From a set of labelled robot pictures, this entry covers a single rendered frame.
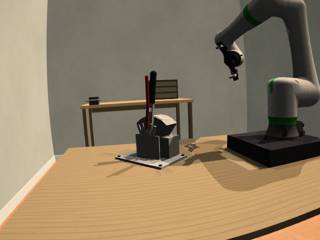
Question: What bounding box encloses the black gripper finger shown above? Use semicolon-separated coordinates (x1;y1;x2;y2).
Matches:
227;60;239;81
216;41;233;60

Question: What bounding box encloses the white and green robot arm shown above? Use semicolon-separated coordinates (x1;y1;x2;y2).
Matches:
214;0;320;141

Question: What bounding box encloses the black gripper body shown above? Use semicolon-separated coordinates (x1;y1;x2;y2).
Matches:
224;52;239;66

